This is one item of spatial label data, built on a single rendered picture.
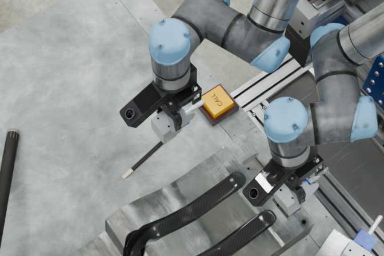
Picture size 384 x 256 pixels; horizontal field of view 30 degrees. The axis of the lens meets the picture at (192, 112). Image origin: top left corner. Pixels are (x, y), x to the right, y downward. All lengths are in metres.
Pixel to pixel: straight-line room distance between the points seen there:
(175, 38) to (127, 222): 0.45
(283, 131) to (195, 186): 0.44
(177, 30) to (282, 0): 0.19
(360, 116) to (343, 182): 1.14
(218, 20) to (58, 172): 0.62
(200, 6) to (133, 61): 0.54
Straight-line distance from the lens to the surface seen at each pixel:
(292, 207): 1.56
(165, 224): 1.56
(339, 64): 1.30
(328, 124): 1.25
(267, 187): 1.41
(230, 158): 1.63
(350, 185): 2.39
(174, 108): 1.47
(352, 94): 1.28
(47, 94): 1.83
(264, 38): 1.31
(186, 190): 1.61
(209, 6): 1.35
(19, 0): 2.99
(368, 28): 1.25
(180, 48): 1.28
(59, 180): 1.73
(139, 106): 1.45
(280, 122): 1.23
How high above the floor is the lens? 2.40
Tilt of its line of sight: 64 degrees down
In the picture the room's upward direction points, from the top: straight up
